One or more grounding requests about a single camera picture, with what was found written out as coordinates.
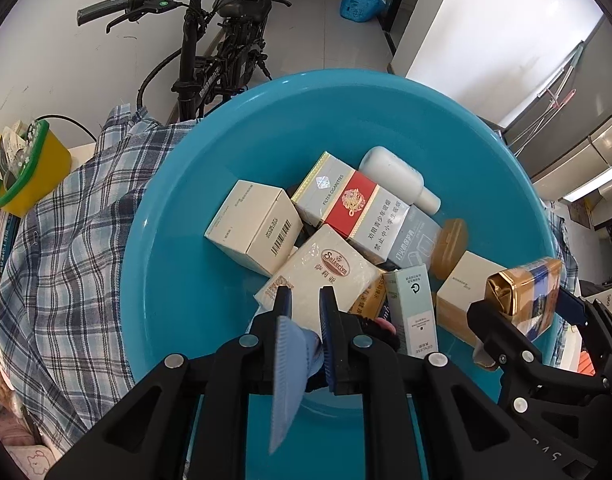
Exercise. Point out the plain cream box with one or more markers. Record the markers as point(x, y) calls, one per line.
point(461, 290)

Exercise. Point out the blue plastic basin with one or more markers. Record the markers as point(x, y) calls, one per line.
point(210, 170)

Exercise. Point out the pink printed cloth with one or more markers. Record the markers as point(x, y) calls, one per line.
point(30, 460)

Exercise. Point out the grey box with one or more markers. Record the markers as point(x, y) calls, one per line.
point(416, 240)

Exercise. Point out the cream tissue packet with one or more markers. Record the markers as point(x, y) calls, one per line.
point(326, 265)

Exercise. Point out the cream box with barcode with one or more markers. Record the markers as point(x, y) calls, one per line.
point(251, 230)

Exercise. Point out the orange box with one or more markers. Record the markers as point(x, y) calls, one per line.
point(368, 300)

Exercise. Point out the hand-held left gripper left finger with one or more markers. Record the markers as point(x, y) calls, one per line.
point(284, 302)

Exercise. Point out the amber soap bar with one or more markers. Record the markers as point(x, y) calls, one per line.
point(448, 247)

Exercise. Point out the red and grey cigarette carton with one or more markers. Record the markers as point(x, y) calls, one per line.
point(356, 205)

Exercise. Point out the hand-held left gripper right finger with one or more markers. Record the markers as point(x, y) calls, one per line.
point(328, 320)

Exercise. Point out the yellow bin with green rim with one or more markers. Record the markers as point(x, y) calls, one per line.
point(45, 170)

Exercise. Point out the light blue sachet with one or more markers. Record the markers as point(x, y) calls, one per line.
point(286, 375)

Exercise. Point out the folded drying rack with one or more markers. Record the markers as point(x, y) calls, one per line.
point(556, 102)

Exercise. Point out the blue plaid cloth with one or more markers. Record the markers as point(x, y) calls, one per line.
point(60, 260)

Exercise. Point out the gold packet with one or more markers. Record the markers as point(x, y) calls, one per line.
point(531, 290)

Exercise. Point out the tall teal and white box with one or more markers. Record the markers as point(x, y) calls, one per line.
point(413, 310)

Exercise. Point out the white plastic bottle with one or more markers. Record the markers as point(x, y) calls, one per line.
point(391, 170)

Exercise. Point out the black and white carton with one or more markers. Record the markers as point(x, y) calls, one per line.
point(13, 152)

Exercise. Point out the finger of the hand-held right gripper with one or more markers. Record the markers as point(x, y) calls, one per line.
point(501, 335)
point(571, 306)

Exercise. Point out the black bicycle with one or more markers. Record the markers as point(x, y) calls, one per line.
point(220, 60)

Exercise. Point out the blue bag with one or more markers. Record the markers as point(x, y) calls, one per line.
point(358, 2)

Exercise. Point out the steel refrigerator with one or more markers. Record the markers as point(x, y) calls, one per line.
point(586, 110)

